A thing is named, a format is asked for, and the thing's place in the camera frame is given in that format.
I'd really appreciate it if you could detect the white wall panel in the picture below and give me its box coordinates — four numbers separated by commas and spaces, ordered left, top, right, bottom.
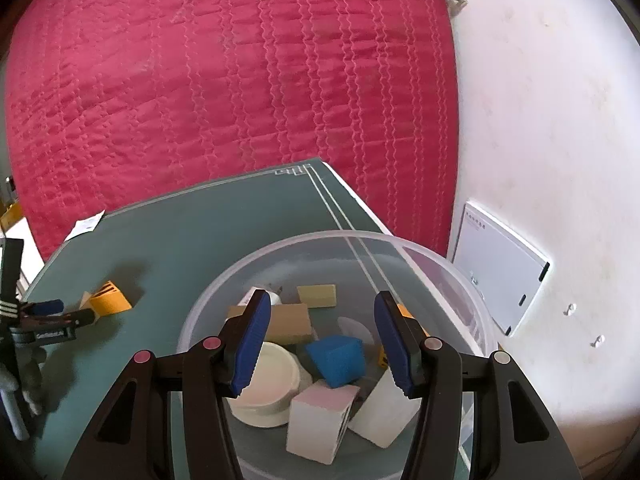
454, 202, 551, 337

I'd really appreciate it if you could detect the light wooden triangle block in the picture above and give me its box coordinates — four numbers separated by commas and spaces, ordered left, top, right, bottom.
79, 292, 92, 310

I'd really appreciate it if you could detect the white paper slip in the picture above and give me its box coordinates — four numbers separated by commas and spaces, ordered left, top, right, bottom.
64, 210, 105, 242

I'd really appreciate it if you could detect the green table mat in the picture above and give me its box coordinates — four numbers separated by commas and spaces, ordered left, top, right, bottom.
19, 157, 476, 480

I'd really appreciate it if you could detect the blue foam cube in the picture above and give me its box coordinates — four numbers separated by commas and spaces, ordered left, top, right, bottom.
305, 335, 367, 388

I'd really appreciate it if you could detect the brown wooden rectangular block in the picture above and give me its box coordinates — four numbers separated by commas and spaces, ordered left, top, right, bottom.
226, 302, 315, 347

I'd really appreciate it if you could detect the white stone-like block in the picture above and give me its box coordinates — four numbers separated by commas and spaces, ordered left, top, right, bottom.
285, 380, 360, 465

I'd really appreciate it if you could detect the orange striped triangular block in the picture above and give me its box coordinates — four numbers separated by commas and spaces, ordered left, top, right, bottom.
375, 304, 430, 374
89, 281, 132, 316

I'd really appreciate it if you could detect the clear plastic bowl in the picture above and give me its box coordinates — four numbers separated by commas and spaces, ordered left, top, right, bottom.
178, 231, 497, 479

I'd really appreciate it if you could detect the red quilted blanket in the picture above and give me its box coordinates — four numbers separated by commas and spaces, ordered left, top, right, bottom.
4, 0, 459, 258

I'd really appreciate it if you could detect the pink white small dish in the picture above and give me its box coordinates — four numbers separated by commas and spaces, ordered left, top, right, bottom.
228, 341, 312, 429

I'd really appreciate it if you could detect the white rectangular box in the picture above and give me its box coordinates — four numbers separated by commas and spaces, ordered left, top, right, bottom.
348, 370, 421, 448

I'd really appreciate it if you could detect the pale wooden wedge block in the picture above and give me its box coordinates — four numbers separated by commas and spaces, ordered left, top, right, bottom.
296, 284, 337, 309

